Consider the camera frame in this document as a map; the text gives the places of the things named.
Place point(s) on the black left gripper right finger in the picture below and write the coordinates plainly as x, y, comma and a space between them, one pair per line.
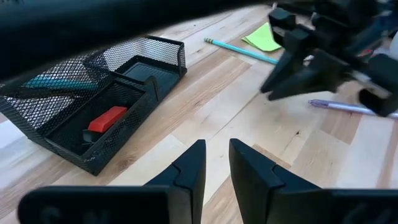
295, 207

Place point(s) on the black mesh desk organizer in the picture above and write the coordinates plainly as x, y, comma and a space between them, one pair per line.
118, 137

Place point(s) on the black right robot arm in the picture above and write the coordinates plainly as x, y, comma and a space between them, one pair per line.
342, 3

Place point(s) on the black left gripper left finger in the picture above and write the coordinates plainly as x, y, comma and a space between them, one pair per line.
109, 207

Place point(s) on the purple pen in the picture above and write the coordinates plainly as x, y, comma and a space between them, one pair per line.
335, 105

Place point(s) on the green sticky note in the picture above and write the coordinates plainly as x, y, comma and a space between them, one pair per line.
262, 39

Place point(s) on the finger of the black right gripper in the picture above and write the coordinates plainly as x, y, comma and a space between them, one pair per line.
317, 74
295, 46

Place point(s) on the teal pen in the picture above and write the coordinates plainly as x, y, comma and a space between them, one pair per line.
59, 83

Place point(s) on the red pen in organizer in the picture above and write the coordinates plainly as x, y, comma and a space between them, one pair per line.
107, 119

